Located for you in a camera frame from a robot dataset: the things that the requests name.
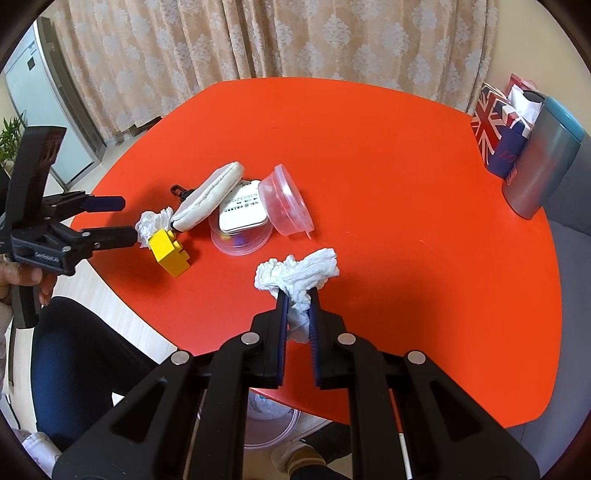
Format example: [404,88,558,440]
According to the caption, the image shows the white tissue small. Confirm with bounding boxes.
[134,207,173,248]

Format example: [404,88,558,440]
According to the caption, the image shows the yellow toy block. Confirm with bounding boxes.
[148,229,189,277]

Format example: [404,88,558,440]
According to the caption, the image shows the white tissue large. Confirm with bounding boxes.
[254,248,339,344]

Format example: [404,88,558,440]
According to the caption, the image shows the white fabric pouch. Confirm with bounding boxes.
[170,161,245,232]

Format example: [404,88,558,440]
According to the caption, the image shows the clear plastic lid container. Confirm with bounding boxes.
[257,164,315,237]

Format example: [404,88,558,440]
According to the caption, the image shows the white tissue packet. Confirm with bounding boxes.
[218,180,267,234]

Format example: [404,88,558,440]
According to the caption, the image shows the pink translucent trash bin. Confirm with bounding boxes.
[245,390,301,450]

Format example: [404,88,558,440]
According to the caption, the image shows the person's left hand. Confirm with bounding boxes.
[0,257,57,306]

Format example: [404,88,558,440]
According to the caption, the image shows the green potted plant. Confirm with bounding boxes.
[0,113,26,171]

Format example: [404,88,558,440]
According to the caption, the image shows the person's right foot sock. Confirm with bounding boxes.
[270,440,327,475]

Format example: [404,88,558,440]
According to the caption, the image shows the clear plastic bowl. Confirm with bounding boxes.
[208,210,273,256]

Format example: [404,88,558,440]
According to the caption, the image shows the white standing air conditioner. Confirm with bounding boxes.
[3,16,106,189]

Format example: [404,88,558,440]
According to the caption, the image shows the beige patterned curtain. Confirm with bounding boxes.
[47,0,498,138]

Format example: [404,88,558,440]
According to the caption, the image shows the union jack tissue box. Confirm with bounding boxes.
[471,84,545,179]

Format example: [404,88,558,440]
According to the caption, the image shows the grey sofa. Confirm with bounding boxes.
[509,136,590,479]

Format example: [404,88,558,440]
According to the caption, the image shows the grey blue thermos bottle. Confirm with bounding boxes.
[502,96,586,219]

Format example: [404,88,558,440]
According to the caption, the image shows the pink box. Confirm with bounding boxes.
[505,73,538,96]

